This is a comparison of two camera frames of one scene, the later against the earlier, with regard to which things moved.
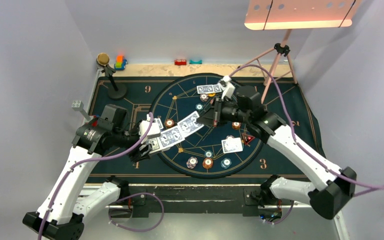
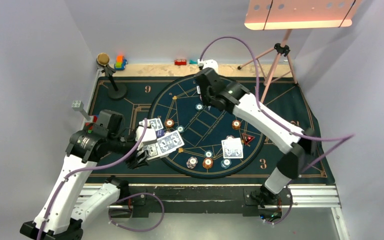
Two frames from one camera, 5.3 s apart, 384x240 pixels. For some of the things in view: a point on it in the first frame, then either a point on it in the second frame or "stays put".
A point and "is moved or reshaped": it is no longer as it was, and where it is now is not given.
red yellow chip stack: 236,125 stays put
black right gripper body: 223,110 to 207,100
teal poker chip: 208,153 stays put
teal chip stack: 226,163 stays put
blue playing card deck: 168,138 is moved or reshaped
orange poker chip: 169,123 stays put
